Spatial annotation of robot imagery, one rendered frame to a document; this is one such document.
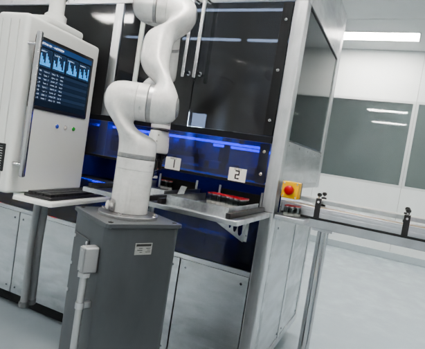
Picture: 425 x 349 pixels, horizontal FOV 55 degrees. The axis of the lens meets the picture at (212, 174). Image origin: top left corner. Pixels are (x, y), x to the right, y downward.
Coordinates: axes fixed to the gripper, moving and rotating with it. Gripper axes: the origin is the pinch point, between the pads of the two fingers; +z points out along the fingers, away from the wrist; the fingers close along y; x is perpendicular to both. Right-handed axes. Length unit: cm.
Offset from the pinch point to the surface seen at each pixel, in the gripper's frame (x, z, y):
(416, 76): 52, -163, -486
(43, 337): -65, 97, -3
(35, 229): -64, 39, 9
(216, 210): 39.6, 13.8, 12.4
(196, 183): 3.6, 7.0, -28.6
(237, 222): 49, 17, 13
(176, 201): 22.8, 12.6, 14.3
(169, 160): -7.6, -3.1, -19.4
